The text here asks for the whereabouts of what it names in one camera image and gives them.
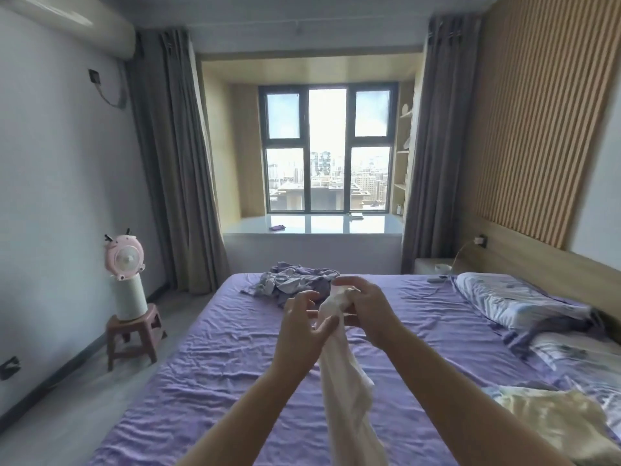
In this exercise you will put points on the purple sheet bed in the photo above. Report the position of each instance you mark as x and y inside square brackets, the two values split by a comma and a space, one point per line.
[218, 373]

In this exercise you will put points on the grey curtain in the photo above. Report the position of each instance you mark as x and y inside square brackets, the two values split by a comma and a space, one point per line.
[179, 164]
[441, 140]

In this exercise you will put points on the brown plastic stool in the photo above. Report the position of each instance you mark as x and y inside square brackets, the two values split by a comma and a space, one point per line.
[136, 325]

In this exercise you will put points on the white round lamp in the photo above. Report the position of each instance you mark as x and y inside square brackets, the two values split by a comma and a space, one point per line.
[444, 268]

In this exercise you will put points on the pale yellow garment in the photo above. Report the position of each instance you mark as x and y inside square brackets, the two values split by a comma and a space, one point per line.
[558, 422]

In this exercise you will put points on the white bay window sill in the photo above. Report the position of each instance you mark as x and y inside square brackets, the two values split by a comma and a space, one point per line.
[320, 225]

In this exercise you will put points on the small purple item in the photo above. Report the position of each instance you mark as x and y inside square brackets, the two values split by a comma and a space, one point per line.
[278, 227]

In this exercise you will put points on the floral pillow purple trim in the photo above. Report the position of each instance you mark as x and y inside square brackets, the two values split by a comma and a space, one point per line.
[577, 354]
[509, 298]

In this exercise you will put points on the person's right hand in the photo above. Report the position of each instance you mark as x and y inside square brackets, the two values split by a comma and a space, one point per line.
[376, 315]

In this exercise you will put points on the white t-shirt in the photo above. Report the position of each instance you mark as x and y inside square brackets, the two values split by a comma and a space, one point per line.
[347, 397]

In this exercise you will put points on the dark framed window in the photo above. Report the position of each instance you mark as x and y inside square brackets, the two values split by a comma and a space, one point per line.
[305, 140]

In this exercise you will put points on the person's left forearm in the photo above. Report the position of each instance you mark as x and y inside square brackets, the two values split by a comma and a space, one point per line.
[242, 427]

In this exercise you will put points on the crumpled purple grey quilt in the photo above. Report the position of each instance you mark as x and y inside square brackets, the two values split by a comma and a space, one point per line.
[286, 281]

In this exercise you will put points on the person's right forearm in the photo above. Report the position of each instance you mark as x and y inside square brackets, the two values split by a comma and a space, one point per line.
[466, 407]

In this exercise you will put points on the wooden window shelf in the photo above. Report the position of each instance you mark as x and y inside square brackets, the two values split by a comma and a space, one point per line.
[403, 155]

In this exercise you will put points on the person's left hand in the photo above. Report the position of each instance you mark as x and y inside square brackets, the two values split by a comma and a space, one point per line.
[301, 344]

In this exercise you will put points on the grey flat remote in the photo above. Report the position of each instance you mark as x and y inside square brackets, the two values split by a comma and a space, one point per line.
[437, 279]

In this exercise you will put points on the pink fan white base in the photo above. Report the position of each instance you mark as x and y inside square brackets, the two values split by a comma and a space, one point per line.
[127, 291]

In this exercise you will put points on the black air conditioner socket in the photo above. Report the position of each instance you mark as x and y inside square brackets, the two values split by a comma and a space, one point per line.
[95, 76]

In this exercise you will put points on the black low wall socket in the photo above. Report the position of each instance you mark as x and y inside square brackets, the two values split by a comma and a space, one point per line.
[9, 368]

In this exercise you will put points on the slatted wooden wall panel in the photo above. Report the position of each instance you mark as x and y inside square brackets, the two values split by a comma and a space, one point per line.
[533, 116]

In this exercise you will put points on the low beige bedside table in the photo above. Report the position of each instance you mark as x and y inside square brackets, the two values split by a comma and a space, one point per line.
[424, 265]

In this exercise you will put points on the white air conditioner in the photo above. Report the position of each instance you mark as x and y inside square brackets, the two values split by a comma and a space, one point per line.
[73, 24]

